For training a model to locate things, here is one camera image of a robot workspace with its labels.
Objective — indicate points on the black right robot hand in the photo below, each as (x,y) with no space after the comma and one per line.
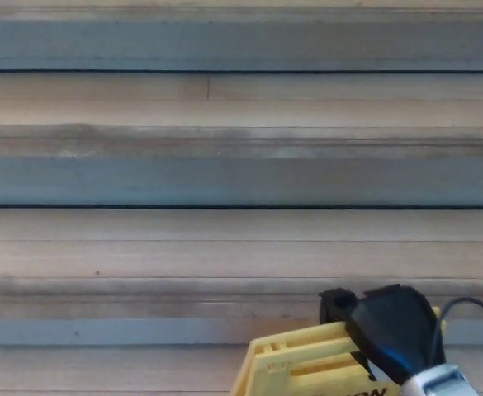
(398,330)

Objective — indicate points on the yellow plastic caution sign board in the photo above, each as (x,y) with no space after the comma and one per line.
(274,350)

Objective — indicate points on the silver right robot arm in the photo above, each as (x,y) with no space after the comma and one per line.
(439,381)

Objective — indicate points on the wooden staircase with grey risers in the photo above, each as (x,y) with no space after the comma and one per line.
(142,177)

